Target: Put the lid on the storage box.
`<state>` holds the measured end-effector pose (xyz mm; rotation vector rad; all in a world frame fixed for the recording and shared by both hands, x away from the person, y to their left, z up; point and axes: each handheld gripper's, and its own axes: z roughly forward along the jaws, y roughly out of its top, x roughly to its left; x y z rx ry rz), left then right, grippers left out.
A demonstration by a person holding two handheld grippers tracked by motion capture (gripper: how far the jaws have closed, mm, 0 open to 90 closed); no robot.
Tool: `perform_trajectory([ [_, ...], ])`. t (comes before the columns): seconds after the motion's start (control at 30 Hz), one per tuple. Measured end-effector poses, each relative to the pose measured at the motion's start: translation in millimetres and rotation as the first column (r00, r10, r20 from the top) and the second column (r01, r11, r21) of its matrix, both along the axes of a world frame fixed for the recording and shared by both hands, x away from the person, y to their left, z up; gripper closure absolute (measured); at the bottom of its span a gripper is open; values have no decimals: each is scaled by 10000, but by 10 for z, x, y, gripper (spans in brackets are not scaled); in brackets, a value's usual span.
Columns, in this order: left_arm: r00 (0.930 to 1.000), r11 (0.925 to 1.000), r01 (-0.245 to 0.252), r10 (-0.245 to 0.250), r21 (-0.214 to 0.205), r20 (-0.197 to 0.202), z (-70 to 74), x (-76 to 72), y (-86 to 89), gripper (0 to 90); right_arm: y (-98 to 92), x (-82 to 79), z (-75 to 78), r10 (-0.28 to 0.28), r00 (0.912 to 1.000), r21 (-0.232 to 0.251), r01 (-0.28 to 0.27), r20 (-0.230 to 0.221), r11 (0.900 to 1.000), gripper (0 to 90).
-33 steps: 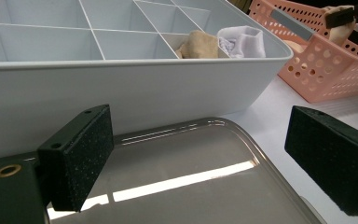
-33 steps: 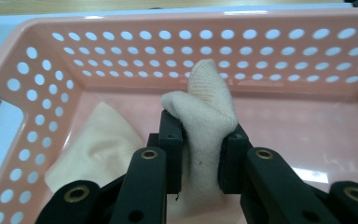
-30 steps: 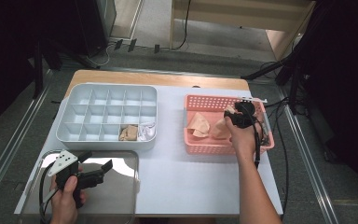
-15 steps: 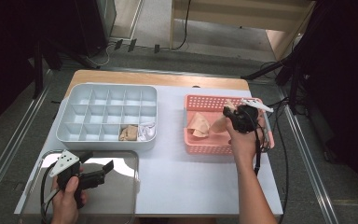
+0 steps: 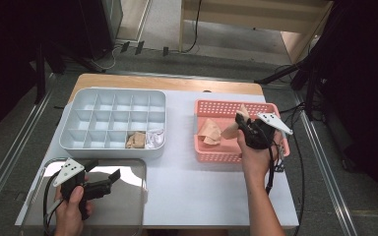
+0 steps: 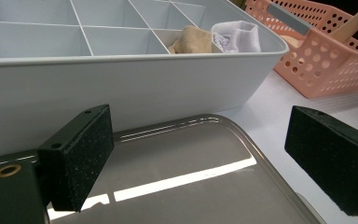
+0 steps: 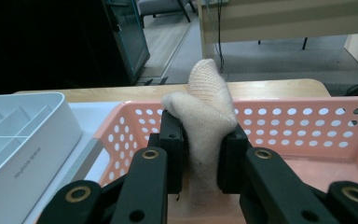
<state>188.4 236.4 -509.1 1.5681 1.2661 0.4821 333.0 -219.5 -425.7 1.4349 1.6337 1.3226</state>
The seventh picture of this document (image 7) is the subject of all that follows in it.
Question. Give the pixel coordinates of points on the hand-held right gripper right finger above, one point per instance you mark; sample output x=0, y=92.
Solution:
x=236, y=161

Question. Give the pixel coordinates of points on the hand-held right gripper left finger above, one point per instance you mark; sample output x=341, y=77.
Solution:
x=167, y=155

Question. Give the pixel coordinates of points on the pink perforated plastic basket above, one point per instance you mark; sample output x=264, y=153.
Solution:
x=292, y=152

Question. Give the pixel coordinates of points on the light beige sock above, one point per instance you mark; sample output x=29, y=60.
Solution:
x=205, y=105

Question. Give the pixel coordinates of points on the white divided storage box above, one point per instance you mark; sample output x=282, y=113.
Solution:
x=43, y=149

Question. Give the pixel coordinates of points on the dark cabinet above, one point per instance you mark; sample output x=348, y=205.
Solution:
x=130, y=46

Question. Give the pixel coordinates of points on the grey chair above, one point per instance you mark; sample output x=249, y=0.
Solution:
x=164, y=7

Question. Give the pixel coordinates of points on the light wooden desk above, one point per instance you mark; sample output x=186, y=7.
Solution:
x=292, y=21

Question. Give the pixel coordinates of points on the dark curtain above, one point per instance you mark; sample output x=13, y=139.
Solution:
x=43, y=46

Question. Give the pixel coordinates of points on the small black floor bracket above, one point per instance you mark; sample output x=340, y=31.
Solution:
x=148, y=81

